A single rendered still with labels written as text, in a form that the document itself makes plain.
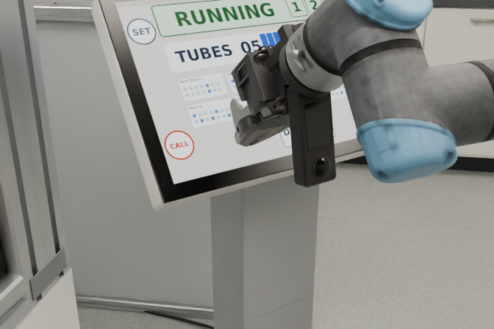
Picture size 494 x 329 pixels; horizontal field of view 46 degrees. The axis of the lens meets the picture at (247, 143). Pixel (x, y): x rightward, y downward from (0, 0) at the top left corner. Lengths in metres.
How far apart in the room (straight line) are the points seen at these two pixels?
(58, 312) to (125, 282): 1.42
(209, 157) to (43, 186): 0.26
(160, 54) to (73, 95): 1.02
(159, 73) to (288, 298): 0.51
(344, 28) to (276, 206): 0.51
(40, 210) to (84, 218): 1.39
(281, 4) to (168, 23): 0.20
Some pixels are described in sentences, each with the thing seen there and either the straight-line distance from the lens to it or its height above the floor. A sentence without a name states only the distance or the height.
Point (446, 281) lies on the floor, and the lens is 2.34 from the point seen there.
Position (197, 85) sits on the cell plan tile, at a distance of 0.81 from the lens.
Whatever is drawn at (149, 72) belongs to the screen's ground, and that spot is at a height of 1.10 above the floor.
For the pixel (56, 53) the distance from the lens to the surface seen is 1.80.
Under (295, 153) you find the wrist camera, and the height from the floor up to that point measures 1.05.
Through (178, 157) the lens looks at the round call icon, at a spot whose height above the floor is 1.00.
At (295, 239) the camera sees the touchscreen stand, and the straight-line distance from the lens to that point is 1.04.
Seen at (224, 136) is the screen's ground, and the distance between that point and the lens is 0.79.
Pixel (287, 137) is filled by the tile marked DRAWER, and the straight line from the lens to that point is 0.83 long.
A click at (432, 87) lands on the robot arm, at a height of 1.17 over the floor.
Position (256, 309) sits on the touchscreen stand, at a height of 0.64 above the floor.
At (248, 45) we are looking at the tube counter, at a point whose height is 1.11.
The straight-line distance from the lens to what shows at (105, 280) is 2.10.
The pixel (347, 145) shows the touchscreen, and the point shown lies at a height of 0.97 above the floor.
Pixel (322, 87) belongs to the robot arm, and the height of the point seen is 1.13.
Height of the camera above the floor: 1.31
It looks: 23 degrees down
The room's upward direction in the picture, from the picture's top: straight up
